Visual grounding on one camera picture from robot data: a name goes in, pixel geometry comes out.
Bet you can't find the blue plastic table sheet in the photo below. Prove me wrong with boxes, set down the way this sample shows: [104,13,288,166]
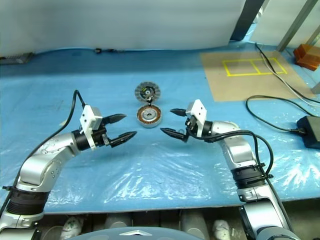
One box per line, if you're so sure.
[0,39,320,215]

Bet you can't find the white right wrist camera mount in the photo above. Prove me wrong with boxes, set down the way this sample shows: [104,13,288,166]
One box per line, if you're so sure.
[185,99,208,139]

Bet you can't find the orange brown block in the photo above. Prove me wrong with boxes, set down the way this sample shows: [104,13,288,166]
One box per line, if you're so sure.
[292,43,320,73]

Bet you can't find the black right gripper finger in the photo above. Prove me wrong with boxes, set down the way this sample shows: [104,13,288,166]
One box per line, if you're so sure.
[159,127,189,144]
[169,108,187,117]

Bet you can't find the white backdrop board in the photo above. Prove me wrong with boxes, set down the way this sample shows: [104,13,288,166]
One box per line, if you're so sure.
[0,0,254,55]

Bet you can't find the grey flat device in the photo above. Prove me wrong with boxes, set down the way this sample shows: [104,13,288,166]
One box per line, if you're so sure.
[0,52,35,66]

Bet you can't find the black power cable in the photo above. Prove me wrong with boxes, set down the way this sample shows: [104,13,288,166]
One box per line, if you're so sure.
[245,95,305,134]

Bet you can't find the brown cardboard sheet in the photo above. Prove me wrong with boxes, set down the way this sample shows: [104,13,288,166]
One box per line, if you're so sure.
[199,50,317,103]

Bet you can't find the grey robot torso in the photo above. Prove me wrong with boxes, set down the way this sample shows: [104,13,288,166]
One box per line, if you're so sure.
[74,225,209,240]

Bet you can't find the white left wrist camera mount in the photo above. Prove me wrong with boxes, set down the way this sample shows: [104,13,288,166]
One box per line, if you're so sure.
[79,104,104,151]

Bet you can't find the aluminium profile post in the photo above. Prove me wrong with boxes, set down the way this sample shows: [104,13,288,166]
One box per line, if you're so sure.
[275,0,319,52]

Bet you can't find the white shoe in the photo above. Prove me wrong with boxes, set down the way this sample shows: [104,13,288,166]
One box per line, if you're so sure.
[60,215,84,239]
[211,219,233,239]

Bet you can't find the dark post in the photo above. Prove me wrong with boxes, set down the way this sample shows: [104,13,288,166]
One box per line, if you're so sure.
[229,0,266,41]

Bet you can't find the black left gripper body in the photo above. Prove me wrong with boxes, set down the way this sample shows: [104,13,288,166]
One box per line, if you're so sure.
[92,117,113,149]

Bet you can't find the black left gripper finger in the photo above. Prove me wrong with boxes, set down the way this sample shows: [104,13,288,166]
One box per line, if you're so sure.
[109,131,138,148]
[104,113,128,125]

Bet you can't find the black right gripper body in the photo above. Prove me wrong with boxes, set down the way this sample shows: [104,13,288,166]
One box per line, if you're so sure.
[183,114,199,144]

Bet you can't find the yellow tape rectangle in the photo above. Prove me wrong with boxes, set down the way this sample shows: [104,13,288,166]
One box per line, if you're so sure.
[222,57,288,77]

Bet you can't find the finned silver motor cover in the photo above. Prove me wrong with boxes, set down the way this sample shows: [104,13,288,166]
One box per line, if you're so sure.
[134,80,161,104]

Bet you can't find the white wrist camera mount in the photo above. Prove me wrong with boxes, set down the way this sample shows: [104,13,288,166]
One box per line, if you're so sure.
[185,99,208,139]
[79,104,104,151]

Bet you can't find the black power adapter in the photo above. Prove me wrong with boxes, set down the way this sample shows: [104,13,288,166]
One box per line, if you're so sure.
[296,115,320,150]

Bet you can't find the grey rounded shape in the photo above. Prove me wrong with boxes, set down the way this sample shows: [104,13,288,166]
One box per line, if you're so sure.
[104,212,134,230]
[179,209,211,240]

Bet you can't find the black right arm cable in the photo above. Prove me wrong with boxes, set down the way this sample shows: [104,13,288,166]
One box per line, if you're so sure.
[189,129,294,232]

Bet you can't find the white cable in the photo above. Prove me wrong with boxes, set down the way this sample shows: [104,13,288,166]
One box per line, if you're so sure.
[254,42,320,109]

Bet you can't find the round motor base copper windings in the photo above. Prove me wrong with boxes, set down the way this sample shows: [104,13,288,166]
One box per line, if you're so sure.
[136,104,163,129]

